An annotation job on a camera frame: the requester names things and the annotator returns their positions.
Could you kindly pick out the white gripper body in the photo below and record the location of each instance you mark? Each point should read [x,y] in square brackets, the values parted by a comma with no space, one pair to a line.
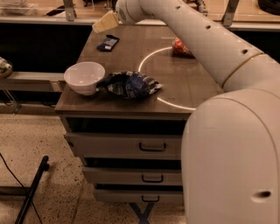
[122,10]

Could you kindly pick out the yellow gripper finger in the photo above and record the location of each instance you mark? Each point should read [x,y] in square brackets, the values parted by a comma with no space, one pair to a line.
[106,22]

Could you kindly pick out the blue rxbar blueberry bar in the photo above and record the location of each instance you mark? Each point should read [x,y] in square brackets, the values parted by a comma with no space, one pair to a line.
[108,44]

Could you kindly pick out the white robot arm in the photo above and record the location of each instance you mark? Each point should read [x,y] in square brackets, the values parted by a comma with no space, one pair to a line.
[230,153]

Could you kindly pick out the white bowl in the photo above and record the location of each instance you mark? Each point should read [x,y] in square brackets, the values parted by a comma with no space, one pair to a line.
[83,77]

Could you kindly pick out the orange soda can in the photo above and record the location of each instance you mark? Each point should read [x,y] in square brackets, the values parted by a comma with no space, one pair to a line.
[179,48]

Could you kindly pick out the crumpled blue chip bag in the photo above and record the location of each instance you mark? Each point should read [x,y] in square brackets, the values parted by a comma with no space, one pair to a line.
[129,84]

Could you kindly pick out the plate with items at left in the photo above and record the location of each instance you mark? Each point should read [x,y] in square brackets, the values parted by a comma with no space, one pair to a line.
[6,68]

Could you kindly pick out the top grey drawer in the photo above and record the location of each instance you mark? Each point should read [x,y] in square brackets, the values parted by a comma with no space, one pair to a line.
[127,146]

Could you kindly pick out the grey drawer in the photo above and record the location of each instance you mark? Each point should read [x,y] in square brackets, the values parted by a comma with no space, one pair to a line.
[123,176]
[127,146]
[133,196]

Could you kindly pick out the middle grey drawer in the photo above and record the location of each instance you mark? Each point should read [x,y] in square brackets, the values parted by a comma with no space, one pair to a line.
[123,176]

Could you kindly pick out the black pole on floor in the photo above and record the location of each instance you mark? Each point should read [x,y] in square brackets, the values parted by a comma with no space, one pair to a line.
[43,167]

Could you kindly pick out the bottom grey drawer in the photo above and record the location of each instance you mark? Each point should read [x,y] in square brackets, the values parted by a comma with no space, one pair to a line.
[133,196]

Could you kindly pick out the grey metal rail shelf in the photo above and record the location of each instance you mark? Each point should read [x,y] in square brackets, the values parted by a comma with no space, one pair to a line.
[33,81]

